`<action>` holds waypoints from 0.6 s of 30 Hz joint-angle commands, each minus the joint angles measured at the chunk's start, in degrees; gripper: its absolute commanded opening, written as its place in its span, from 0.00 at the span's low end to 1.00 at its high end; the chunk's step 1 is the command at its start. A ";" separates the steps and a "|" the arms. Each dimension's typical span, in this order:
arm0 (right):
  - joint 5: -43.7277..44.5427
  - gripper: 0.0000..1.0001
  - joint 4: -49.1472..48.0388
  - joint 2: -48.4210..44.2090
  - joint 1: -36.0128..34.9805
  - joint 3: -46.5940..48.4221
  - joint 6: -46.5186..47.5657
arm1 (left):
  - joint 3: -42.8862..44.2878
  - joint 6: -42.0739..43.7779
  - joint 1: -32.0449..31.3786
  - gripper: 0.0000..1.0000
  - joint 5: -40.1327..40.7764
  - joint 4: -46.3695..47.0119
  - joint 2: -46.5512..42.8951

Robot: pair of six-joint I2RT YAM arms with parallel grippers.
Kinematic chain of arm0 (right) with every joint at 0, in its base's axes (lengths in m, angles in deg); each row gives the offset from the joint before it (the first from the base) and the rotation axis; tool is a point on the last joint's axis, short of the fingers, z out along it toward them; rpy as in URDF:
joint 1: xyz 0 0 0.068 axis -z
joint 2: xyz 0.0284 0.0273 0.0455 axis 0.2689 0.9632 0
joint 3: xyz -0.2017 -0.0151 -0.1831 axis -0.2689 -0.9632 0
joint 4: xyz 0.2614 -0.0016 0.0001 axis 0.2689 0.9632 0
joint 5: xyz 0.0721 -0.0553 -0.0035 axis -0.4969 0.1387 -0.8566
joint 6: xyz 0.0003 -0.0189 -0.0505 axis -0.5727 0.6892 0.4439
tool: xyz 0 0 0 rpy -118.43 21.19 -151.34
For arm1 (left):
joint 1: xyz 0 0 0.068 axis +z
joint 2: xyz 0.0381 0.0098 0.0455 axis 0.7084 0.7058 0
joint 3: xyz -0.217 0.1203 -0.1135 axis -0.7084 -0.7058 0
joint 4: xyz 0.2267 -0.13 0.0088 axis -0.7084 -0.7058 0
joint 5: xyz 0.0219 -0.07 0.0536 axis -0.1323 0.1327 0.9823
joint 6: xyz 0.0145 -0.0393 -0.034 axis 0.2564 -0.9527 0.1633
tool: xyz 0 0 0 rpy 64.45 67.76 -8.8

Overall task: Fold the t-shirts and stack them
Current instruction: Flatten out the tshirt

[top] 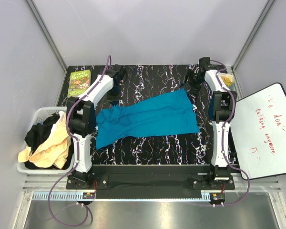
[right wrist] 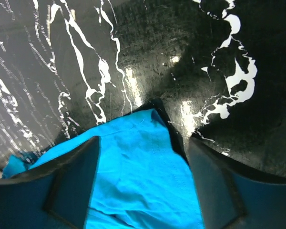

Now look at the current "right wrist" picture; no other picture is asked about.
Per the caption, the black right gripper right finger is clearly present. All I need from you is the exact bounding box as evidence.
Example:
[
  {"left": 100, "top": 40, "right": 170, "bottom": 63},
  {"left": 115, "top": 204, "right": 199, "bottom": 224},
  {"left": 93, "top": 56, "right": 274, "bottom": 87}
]
[{"left": 188, "top": 137, "right": 286, "bottom": 229}]

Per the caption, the blue t-shirt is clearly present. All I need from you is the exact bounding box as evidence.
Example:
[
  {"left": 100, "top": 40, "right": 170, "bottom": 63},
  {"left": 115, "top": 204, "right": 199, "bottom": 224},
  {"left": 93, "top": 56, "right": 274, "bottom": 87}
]
[{"left": 2, "top": 109, "right": 204, "bottom": 229}]

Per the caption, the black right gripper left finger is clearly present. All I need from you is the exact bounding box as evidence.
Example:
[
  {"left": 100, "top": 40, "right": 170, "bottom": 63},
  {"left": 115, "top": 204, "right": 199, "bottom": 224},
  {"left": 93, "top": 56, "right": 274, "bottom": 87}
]
[{"left": 0, "top": 136, "right": 100, "bottom": 229}]

